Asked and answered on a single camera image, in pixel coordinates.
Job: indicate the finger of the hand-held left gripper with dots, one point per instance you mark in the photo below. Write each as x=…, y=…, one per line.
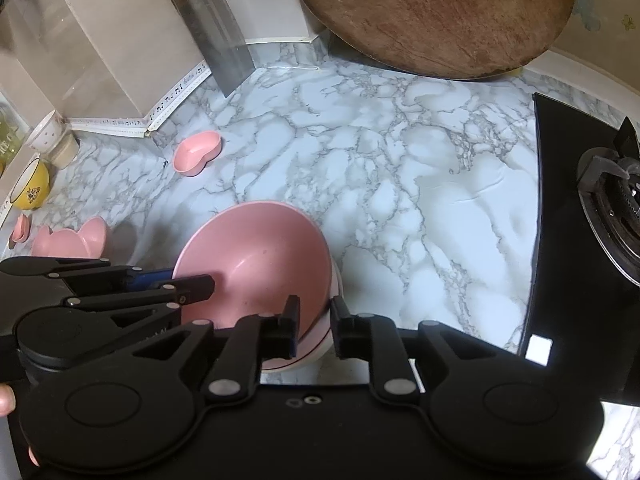
x=195, y=287
x=150, y=280

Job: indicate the round wooden chopping board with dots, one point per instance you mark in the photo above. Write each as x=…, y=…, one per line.
x=425, y=10

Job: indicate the black glass gas stove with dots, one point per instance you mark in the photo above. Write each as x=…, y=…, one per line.
x=560, y=260

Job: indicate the cartoon wall sticker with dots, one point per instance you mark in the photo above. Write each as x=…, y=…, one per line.
x=595, y=10

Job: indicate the white sticker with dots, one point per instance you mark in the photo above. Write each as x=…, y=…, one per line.
x=539, y=350

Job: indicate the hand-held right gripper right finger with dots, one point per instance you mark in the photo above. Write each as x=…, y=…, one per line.
x=339, y=340

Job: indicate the pink heart dish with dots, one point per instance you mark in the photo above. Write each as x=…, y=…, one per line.
x=197, y=152
x=20, y=227

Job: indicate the clear yellowish bottle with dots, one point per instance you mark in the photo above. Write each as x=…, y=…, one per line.
x=7, y=135

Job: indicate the person's left hand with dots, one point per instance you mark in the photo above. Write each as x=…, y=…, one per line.
x=6, y=400

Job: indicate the white plate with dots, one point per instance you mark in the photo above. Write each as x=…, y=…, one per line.
x=322, y=347

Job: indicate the steel cleaver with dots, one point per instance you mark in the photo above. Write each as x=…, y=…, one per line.
x=220, y=45

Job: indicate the gas burner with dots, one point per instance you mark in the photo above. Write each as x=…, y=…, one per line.
x=615, y=210

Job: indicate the music-note edging strip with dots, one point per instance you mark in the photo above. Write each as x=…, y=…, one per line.
x=170, y=97

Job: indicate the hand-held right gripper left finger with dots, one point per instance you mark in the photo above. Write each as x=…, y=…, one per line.
x=292, y=340

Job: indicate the clear plastic container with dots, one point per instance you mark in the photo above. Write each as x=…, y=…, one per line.
x=65, y=152

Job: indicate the white floral bowl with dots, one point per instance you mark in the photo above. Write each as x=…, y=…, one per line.
x=47, y=135

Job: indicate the round pink bowl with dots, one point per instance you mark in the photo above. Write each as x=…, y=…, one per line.
x=250, y=270

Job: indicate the deep pink heart bowl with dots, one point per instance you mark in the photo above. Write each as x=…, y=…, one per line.
x=70, y=245

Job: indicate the yellow bowl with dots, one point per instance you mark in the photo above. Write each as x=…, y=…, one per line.
x=32, y=192

